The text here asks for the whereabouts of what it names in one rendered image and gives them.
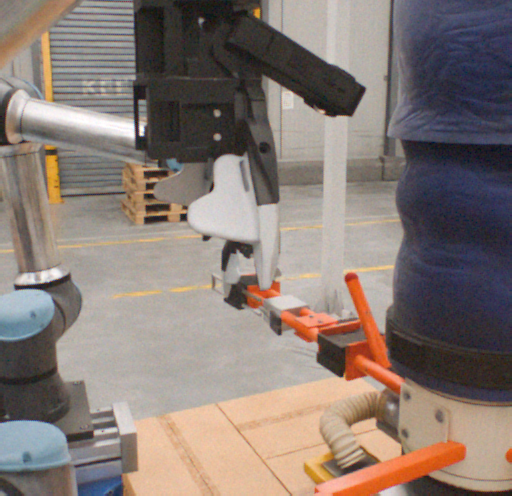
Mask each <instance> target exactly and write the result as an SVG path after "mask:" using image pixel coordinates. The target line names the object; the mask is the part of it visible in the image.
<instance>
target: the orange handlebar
mask: <svg viewBox="0 0 512 496"><path fill-rule="evenodd" d="M252 294H255V295H257V297H259V298H261V299H262V301H261V302H259V301H257V300H255V299H252V298H250V297H249V298H248V300H249V302H250V303H252V304H254V305H256V306H258V307H259V306H260V305H261V306H262V307H263V300H264V298H263V297H261V295H259V294H258V293H255V292H254V293H252ZM276 297H283V295H282V294H281V293H278V292H276V291H274V290H269V291H268V292H266V299H270V298H276ZM299 315H300V317H297V316H294V315H292V314H290V313H289V312H284V313H283V314H282V315H280V317H282V322H284V323H285V324H287V326H288V327H290V328H292V329H293V330H296V331H297V332H293V334H294V335H297V336H299V337H300V338H302V339H303V341H305V342H306V343H313V342H315V343H316V344H317V333H318V329H320V328H326V327H330V325H335V323H338V322H339V321H338V320H335V319H333V318H332V317H330V316H328V315H326V314H324V313H319V314H315V313H314V312H312V310H310V309H307V308H302V309H301V310H300V314H299ZM354 366H355V367H356V368H358V369H359V370H361V372H363V373H364V374H366V375H368V376H370V377H372V378H373V379H375V380H376V381H378V382H380V383H381V384H384V385H385V386H387V387H389V389H390V390H392V391H393V392H395V393H397V394H399V395H401V383H402V382H404V383H405V380H404V379H403V378H401V377H399V376H397V375H395V374H393V372H391V371H390V370H388V369H386V368H385V367H383V366H380V365H379V364H377V363H375V362H373V361H372V360H370V359H368V358H366V357H364V355H362V354H359V355H357V357H356V358H355V360H354ZM465 454H467V448H465V446H464V445H462V444H460V443H456V441H453V440H448V439H447V443H443V442H440V443H437V444H434V445H430V446H427V447H424V448H421V449H419V450H415V451H412V452H409V453H406V454H403V456H399V457H396V458H394V459H391V460H388V461H384V462H381V463H378V464H375V465H373V466H369V467H366V468H363V470H360V471H356V472H353V473H351V474H348V475H345V476H341V477H338V478H335V479H332V480H330V481H326V482H323V483H320V484H317V486H316V487H315V494H314V495H313V496H370V495H374V494H377V493H379V492H382V491H384V490H387V488H391V487H393V486H396V485H399V484H401V483H405V482H408V481H410V480H413V479H416V478H418V477H422V476H425V475H427V473H430V472H433V471H436V470H439V469H442V468H444V467H447V466H449V465H453V464H456V463H458V462H461V461H464V458H465ZM505 456H506V460H507V461H508V462H510V464H511V465H512V448H511V449H509V450H508V451H507V453H506V455H505Z"/></svg>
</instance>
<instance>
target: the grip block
mask: <svg viewBox="0 0 512 496"><path fill-rule="evenodd" d="M378 331H379V330H378ZM379 334H380V336H382V339H383V341H384V345H385V347H386V344H385V333H384V332H382V331H379ZM317 344H318V352H317V353H316V362H317V363H318V364H320V365H321V366H323V367H325V368H327V369H328V371H330V372H331V373H333V374H334V375H336V376H337V377H340V378H343V377H344V372H345V380H346V381H350V380H355V379H359V378H363V377H366V376H368V375H366V374H364V373H363V372H361V370H359V369H358V368H356V367H355V366H354V360H355V358H356V357H357V355H359V354H362V355H364V357H366V358H368V359H370V360H372V361H373V362H375V360H374V356H373V354H372V351H371V348H370V346H369V343H368V339H367V337H365V334H364V331H363V329H361V322H360V320H356V321H350V322H346V323H341V324H335V325H330V327H326V328H320V329H318V333H317ZM386 350H387V347H386Z"/></svg>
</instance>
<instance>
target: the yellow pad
mask: <svg viewBox="0 0 512 496"><path fill-rule="evenodd" d="M360 449H362V450H363V453H362V454H363V455H365V457H363V458H362V459H360V460H358V461H355V462H354V463H352V464H350V465H348V466H346V467H344V468H342V469H340V466H339V465H337V460H335V459H334V456H335V455H334V454H331V453H328V454H324V455H321V456H318V457H315V458H312V459H308V460H305V461H304V468H303V470H304V473H305V474H306V475H307V476H308V477H309V478H310V479H312V480H313V481H314V482H315V483H316V484H320V483H323V482H326V481H330V480H332V479H335V478H338V477H341V476H345V475H348V474H351V473H353V472H356V471H360V470H363V468H366V467H369V466H373V465H375V464H378V463H381V462H382V461H380V460H379V459H378V458H377V457H375V456H374V455H373V454H370V452H369V451H368V450H367V449H365V448H364V447H363V446H362V445H360Z"/></svg>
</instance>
